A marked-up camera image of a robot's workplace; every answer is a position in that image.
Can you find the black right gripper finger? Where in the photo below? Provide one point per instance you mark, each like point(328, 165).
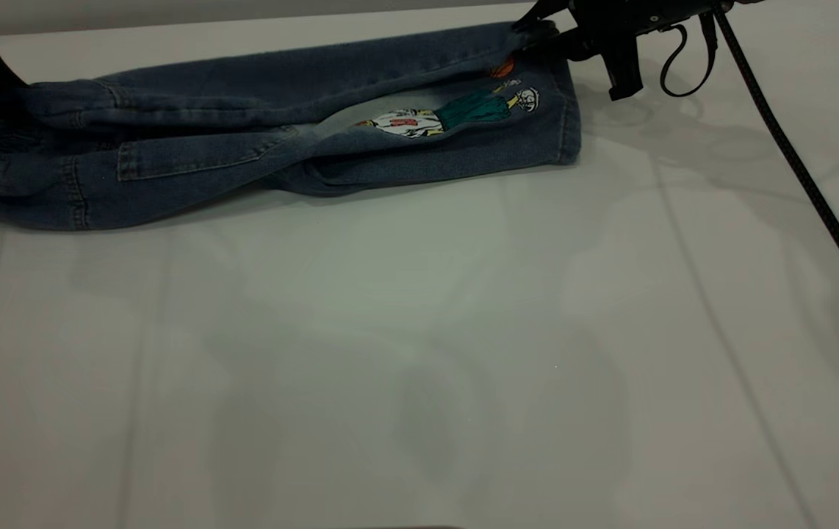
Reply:
point(563, 45)
point(541, 16)

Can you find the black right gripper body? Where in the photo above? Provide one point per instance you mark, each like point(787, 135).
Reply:
point(632, 18)

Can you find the blue denim jeans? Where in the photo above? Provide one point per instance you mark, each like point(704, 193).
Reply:
point(206, 162)

